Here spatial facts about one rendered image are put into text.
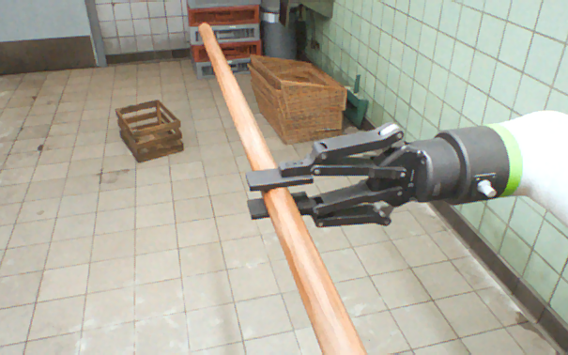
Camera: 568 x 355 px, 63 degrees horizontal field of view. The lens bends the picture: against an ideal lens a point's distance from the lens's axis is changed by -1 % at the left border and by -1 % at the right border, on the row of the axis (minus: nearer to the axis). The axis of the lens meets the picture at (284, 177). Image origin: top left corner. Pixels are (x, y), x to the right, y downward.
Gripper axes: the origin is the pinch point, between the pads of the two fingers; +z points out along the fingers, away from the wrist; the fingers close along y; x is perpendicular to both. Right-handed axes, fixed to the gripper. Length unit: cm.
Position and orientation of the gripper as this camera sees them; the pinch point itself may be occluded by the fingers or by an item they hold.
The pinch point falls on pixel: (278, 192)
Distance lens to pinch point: 52.3
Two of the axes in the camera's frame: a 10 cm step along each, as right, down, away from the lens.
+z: -9.7, 1.3, -2.0
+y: 0.1, 8.4, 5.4
